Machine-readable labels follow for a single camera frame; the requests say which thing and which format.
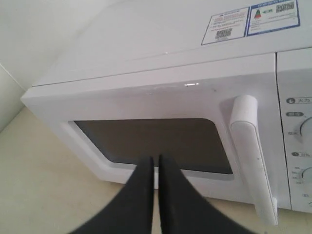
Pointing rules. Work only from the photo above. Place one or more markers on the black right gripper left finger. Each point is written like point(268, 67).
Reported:
point(131, 210)

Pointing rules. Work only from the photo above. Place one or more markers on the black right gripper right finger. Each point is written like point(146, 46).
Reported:
point(183, 210)

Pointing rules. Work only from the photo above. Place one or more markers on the white microwave door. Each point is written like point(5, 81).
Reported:
point(220, 121)

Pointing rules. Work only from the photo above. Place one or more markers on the white microwave oven body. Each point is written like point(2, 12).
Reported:
point(144, 35)

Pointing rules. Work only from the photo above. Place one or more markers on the lower white control knob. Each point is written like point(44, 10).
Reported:
point(306, 175)

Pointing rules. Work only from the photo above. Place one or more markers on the white control knob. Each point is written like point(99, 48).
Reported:
point(306, 128)
point(306, 175)

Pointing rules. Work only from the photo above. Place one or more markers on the upper white control knob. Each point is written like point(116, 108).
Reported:
point(306, 128)

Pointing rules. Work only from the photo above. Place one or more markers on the white warning label sticker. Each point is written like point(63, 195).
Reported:
point(227, 26)

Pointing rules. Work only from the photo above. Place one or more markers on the blue energy label sticker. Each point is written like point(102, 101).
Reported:
point(271, 16)

